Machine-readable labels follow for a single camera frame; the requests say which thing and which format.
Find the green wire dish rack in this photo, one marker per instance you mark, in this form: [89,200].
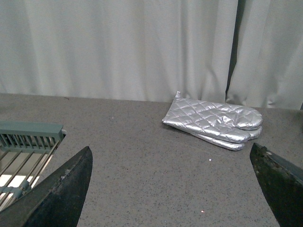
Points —
[25,150]

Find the upper silver oven mitt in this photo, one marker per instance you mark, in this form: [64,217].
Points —
[216,120]

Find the left grey curtain panel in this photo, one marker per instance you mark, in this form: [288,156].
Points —
[118,49]

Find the right grey curtain panel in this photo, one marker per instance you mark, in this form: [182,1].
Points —
[269,68]

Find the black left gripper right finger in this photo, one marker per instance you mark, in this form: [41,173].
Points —
[282,185]

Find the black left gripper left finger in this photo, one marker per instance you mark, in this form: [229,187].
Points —
[57,201]

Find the silver oven mitt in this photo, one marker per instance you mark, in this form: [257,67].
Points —
[230,145]
[216,120]

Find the lower silver oven mitt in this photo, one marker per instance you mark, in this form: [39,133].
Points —
[230,145]

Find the grey curtain panel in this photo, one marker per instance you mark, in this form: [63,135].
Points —
[269,68]
[118,49]

